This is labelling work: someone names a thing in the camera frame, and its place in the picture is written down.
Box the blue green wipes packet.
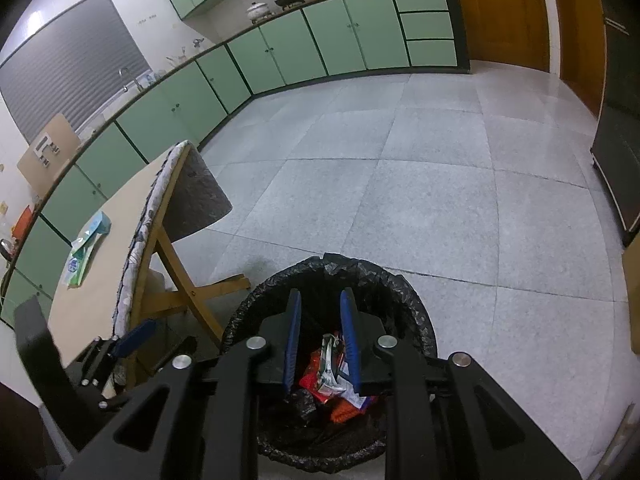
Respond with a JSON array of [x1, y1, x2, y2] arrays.
[[71, 211, 112, 253]]

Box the wooden door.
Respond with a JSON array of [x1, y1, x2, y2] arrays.
[[545, 0, 608, 116], [445, 0, 558, 73]]

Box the silver red snack packet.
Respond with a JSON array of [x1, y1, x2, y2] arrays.
[[320, 332, 379, 411]]

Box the wooden table frame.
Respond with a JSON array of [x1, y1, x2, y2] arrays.
[[122, 220, 252, 391]]

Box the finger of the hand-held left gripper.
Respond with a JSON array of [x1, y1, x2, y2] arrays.
[[147, 336, 198, 377], [77, 320, 159, 388]]

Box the table with beige cloth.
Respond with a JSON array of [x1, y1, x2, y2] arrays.
[[47, 141, 234, 338]]

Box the orange plastic basin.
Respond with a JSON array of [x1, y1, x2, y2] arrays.
[[12, 208, 33, 241]]

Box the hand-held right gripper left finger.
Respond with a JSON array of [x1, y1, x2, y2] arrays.
[[65, 289, 303, 480]]

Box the black lined trash bin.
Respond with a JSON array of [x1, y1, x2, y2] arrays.
[[220, 255, 438, 476]]

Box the grey window blind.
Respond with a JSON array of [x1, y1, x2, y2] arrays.
[[0, 0, 152, 131]]

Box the cardboard box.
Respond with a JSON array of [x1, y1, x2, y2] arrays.
[[17, 112, 81, 188]]

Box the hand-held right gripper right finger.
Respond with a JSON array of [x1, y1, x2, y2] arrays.
[[340, 287, 583, 480]]

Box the green base cabinets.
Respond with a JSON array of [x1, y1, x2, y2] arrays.
[[0, 0, 471, 331]]

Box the dark side cabinet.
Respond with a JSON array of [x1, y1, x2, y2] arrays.
[[590, 15, 640, 248]]

